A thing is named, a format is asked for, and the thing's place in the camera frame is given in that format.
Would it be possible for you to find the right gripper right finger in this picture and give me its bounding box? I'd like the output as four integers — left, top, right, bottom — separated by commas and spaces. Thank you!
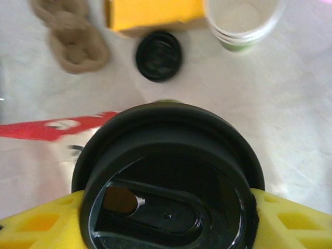
250, 188, 332, 249

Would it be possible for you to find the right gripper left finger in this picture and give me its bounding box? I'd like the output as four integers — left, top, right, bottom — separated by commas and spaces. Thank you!
0, 190, 88, 249

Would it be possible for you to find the red paper gift bag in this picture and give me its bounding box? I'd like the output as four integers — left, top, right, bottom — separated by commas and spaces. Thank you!
0, 110, 121, 221

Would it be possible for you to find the black plastic cup lid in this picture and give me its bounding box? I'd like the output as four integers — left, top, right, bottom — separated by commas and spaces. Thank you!
72, 102, 266, 249

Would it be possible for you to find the brown pulp cup carrier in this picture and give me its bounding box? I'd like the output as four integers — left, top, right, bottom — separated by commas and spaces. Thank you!
30, 0, 109, 76

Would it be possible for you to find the green white paper cup stack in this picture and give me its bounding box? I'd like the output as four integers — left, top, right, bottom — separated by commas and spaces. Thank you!
204, 0, 286, 52

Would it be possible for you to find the brown cardboard napkin box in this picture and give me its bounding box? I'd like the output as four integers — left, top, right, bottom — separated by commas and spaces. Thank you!
103, 0, 210, 39

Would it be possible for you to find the yellow paper napkin stack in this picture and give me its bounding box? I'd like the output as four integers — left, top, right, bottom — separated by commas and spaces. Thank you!
103, 0, 208, 33

